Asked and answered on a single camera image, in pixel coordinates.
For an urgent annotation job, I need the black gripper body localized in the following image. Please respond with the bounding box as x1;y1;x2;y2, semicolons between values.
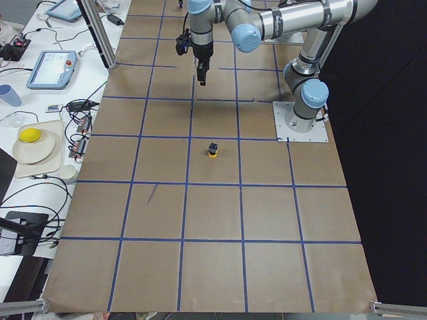
191;31;214;69

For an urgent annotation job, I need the yellow push button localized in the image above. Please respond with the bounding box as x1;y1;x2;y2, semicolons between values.
207;142;218;159

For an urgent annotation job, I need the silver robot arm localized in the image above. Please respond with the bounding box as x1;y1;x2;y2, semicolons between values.
175;0;377;133

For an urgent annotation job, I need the black power adapter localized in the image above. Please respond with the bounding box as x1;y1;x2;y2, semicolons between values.
107;13;124;26

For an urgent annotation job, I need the white paper cup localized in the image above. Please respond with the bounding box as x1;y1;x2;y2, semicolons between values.
59;165;79;184

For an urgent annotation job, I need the beige tray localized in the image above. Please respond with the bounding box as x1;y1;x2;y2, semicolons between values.
12;120;64;178

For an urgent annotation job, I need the yellow lemon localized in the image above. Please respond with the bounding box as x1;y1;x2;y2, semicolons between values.
19;127;42;143

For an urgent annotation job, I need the beige plate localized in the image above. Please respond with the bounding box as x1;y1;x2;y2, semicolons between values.
12;129;55;164

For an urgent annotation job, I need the blue plastic cup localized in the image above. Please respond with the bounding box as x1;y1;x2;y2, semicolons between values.
0;84;22;107

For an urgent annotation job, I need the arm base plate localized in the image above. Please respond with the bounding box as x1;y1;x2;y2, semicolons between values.
273;101;329;143

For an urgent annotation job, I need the aluminium frame post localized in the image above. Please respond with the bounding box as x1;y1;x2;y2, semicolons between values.
78;0;117;69

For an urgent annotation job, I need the teach pendant near post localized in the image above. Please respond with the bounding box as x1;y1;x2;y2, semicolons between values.
26;51;77;90

